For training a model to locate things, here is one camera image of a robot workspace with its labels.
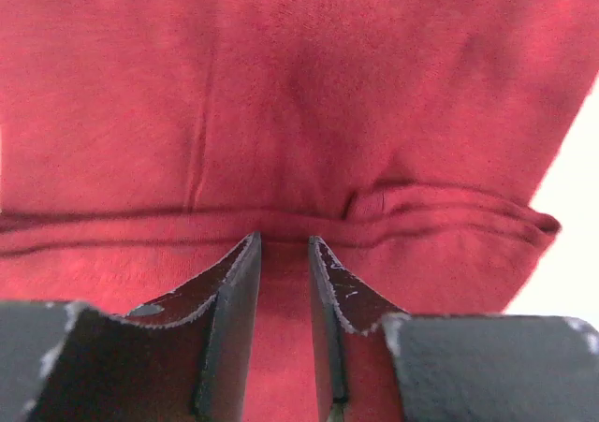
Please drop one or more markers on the dark red t-shirt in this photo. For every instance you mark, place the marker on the dark red t-shirt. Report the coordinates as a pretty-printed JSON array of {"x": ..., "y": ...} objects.
[{"x": 142, "y": 139}]

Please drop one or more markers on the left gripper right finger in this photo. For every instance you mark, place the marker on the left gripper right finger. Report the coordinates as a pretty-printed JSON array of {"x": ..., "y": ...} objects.
[{"x": 375, "y": 362}]

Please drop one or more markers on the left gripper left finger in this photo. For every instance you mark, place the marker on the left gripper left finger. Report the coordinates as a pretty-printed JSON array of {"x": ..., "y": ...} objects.
[{"x": 181, "y": 357}]

